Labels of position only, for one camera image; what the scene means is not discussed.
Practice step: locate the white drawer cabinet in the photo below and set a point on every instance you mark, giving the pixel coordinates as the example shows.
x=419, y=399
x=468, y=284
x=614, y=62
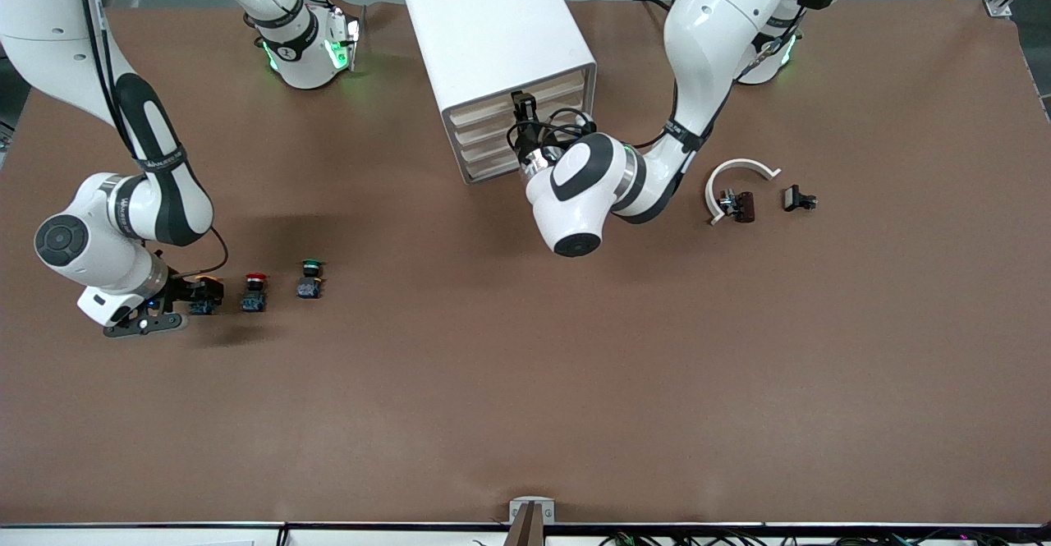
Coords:
x=493, y=20

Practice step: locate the red push button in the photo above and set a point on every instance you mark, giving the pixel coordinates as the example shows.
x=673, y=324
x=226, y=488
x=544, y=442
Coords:
x=254, y=301

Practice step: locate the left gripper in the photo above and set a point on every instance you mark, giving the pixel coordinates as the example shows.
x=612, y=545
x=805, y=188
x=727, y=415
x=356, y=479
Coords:
x=528, y=136

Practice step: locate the green push button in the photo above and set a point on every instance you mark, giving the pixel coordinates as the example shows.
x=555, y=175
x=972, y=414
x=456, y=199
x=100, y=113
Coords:
x=309, y=288

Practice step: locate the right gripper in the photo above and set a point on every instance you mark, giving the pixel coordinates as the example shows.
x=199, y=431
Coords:
x=180, y=290

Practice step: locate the small black clip part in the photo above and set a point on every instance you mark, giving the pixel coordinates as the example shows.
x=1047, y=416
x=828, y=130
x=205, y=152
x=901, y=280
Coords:
x=795, y=198

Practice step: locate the white table edge rail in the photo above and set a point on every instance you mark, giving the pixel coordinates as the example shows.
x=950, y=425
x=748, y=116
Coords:
x=123, y=536

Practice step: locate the silver base connector plate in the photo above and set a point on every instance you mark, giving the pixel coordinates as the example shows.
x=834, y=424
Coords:
x=353, y=41

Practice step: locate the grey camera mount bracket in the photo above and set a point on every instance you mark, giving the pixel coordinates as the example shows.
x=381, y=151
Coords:
x=517, y=509

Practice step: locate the plain white cabinet drawer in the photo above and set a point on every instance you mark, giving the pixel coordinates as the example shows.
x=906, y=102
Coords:
x=493, y=145
x=493, y=126
x=497, y=164

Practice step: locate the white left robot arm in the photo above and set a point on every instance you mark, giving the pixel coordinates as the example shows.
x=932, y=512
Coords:
x=706, y=29

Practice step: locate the brown cylinder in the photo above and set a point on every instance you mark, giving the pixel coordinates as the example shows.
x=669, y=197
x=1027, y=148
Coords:
x=745, y=207

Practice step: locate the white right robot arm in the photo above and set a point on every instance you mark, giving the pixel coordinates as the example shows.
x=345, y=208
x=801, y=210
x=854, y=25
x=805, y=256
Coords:
x=49, y=29

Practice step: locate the metal bolt with nut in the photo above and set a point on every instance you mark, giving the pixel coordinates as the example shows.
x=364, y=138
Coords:
x=727, y=201

